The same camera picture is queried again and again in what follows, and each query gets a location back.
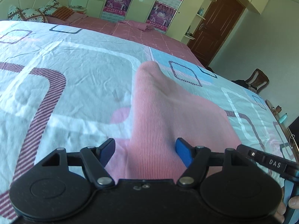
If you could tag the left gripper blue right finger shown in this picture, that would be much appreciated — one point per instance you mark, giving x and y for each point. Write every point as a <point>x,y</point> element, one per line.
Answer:
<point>196,161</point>

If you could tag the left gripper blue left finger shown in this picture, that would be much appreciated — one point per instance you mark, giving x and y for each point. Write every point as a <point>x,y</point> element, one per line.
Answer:
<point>94,162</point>

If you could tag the pink sweatshirt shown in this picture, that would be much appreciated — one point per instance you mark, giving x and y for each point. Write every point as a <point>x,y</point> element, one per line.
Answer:
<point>162,111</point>

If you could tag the person's right hand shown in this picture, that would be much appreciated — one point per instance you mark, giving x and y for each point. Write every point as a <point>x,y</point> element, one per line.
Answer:
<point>293,203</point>

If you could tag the teal bottle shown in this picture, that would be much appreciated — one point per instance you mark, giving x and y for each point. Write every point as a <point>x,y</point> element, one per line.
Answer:
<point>283,118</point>

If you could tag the patterned light blue bedsheet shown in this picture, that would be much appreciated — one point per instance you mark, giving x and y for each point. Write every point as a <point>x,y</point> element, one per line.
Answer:
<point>61,84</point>

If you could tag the dark wooden chair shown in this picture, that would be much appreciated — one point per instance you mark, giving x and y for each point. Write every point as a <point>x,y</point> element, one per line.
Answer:
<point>256,82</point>

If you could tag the pink plaid bedsheet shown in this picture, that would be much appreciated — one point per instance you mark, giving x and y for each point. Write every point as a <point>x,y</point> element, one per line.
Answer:
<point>153,39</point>

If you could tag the folded pink blanket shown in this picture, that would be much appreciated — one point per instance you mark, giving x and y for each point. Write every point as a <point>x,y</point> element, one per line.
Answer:
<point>138,25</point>

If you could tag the brown wooden door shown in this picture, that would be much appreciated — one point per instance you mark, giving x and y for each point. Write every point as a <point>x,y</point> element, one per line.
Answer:
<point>211,33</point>

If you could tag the lower right pink poster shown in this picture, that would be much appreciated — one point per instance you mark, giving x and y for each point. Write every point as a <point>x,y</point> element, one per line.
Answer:
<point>161,16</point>

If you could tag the orange striped pillow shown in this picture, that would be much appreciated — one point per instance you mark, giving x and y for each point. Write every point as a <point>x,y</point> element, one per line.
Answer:
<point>63,13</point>

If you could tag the cream glossy wardrobe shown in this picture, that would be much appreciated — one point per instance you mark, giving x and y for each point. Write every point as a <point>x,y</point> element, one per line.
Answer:
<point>139,11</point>

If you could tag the floral patterned pillow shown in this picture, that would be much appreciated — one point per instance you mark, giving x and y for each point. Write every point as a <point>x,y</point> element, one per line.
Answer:
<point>29,14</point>

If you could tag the lower left pink poster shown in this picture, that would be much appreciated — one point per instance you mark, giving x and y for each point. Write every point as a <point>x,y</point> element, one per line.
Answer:
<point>118,7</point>

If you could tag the corner wall shelves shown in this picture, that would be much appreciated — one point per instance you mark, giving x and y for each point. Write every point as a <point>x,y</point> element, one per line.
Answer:
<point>198,18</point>

